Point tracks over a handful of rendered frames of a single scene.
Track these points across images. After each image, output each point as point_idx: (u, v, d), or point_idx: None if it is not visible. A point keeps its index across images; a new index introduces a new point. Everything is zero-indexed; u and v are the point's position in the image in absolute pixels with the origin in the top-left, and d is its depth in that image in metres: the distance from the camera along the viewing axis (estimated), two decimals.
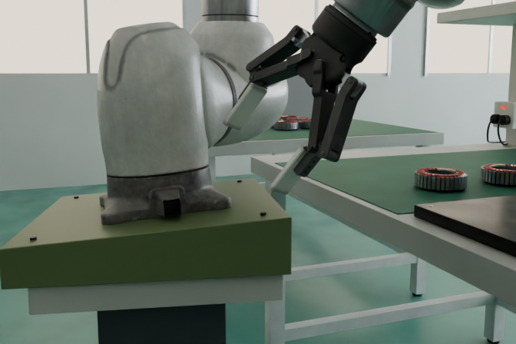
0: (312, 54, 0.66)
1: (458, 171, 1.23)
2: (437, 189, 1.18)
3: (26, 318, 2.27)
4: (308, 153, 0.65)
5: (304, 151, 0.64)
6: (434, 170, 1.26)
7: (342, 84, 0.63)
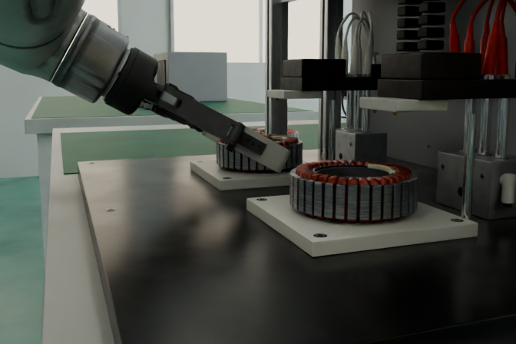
0: (154, 109, 0.67)
1: (288, 140, 0.70)
2: (225, 165, 0.68)
3: None
4: (238, 143, 0.63)
5: (236, 147, 0.63)
6: None
7: (167, 110, 0.61)
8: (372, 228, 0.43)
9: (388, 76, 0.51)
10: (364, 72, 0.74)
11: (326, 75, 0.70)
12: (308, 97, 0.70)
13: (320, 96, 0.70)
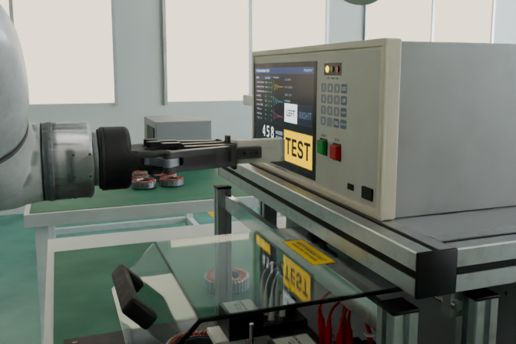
0: (147, 144, 0.66)
1: None
2: None
3: None
4: None
5: (235, 142, 0.71)
6: (206, 338, 0.98)
7: None
8: None
9: None
10: (279, 315, 0.98)
11: (248, 327, 0.94)
12: None
13: (244, 342, 0.95)
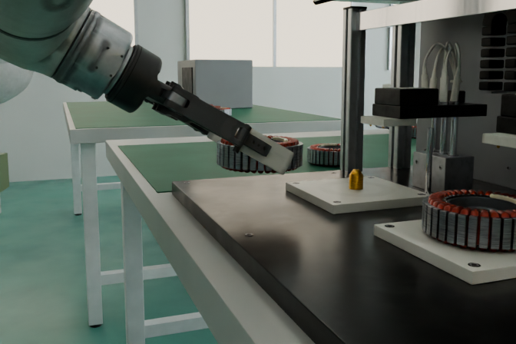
0: (171, 84, 0.65)
1: (289, 141, 0.70)
2: (225, 165, 0.68)
3: None
4: None
5: None
6: None
7: None
8: (515, 257, 0.48)
9: (510, 114, 0.56)
10: (451, 100, 0.79)
11: (421, 104, 0.75)
12: (404, 124, 0.75)
13: (415, 124, 0.75)
